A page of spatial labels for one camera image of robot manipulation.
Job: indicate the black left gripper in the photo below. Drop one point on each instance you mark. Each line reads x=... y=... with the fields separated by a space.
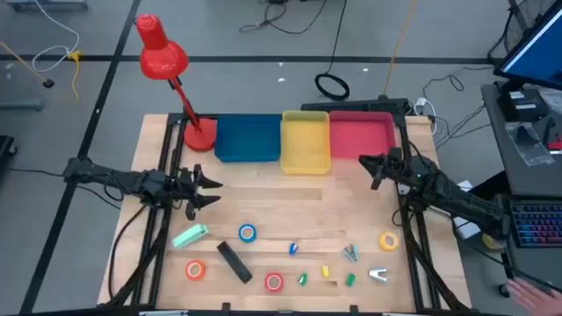
x=175 y=188

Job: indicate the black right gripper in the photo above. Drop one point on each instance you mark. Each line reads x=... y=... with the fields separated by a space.
x=404 y=169

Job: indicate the mint green stapler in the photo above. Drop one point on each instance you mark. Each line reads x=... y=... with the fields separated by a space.
x=190 y=236

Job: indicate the blue tape roll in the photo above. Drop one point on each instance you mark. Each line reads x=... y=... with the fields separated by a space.
x=241 y=233

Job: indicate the yellow tape roll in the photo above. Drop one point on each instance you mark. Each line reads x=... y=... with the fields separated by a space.
x=382 y=241

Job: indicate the black stapler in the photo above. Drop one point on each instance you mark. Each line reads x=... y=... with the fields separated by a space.
x=234 y=262

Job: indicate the orange tape roll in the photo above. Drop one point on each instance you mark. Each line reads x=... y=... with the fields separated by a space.
x=188 y=270

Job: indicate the grey staple remover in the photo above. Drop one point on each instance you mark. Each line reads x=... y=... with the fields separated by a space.
x=351 y=253

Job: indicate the silver staple remover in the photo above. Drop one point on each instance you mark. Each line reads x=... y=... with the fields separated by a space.
x=376 y=273

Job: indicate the blue mini stapler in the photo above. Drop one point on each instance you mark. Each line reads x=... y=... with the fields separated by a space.
x=293 y=249

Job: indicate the red tape roll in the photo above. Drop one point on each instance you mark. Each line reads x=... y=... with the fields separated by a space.
x=267 y=282

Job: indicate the green mini stapler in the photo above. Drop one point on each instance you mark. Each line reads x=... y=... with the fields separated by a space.
x=302 y=279
x=350 y=280

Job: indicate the yellow mini stapler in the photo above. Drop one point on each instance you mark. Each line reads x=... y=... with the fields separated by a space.
x=325 y=271

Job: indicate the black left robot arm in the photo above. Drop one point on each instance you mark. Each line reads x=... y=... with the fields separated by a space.
x=127 y=182

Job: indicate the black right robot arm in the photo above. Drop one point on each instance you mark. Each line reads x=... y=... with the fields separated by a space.
x=461 y=202

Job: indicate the red plastic bin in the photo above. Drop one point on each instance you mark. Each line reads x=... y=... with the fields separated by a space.
x=351 y=136

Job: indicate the blue plastic bin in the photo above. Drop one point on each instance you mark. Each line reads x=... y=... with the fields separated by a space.
x=248 y=138

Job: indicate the long black power strip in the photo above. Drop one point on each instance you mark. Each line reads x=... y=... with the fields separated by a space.
x=351 y=105

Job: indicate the yellow plastic bin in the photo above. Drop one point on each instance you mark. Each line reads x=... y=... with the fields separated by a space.
x=305 y=142

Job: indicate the white power adapter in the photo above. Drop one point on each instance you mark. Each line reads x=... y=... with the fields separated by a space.
x=423 y=105

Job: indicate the yellow round object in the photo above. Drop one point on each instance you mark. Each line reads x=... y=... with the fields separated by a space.
x=492 y=242

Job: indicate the red desk lamp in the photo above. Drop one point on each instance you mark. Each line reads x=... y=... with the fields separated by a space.
x=162 y=59

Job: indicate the grey side desk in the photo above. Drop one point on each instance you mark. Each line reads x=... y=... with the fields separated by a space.
x=527 y=180

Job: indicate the clear plastic bag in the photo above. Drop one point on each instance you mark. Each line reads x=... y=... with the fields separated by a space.
x=529 y=145

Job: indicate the black box with labels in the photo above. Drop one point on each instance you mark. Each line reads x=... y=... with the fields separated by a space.
x=522 y=105

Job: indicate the backlit black keyboard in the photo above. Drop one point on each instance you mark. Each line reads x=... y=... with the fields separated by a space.
x=538 y=224

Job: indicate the dark keyboard desk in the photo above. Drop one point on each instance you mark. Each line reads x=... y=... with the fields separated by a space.
x=540 y=263

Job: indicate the black computer monitor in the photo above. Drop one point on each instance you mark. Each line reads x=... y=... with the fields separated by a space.
x=535 y=57

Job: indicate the grey table foot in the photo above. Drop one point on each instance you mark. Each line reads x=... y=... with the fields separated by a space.
x=22 y=104
x=44 y=4

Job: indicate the person's hand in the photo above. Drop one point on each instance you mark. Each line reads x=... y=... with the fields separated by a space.
x=533 y=298

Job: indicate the black floor fan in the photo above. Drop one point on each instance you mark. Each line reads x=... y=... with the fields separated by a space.
x=518 y=26

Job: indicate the black aluminium table frame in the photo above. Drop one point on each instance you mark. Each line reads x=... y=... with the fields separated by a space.
x=401 y=131

